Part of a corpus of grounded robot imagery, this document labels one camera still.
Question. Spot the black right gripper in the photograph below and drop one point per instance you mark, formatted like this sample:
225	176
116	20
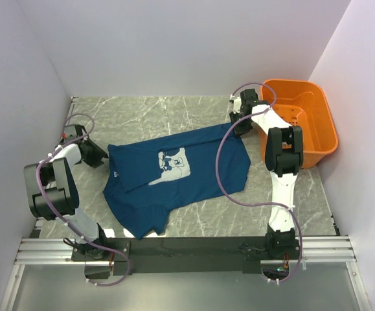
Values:
239	131

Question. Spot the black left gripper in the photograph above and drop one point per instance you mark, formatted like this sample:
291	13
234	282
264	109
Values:
96	161

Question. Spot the aluminium frame rail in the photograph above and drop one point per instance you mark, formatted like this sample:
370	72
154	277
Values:
52	251

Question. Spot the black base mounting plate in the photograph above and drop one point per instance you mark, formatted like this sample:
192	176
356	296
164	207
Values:
183	255

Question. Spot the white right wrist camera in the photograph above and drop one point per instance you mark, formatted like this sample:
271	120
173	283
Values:
236	102

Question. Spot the orange plastic basket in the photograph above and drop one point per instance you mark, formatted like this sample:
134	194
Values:
303	103

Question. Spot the blue t shirt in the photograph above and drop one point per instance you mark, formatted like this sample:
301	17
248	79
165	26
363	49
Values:
149	179

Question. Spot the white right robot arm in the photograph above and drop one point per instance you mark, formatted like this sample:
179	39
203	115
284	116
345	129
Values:
283	158

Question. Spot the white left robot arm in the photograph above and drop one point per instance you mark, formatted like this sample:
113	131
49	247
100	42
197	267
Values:
52	192

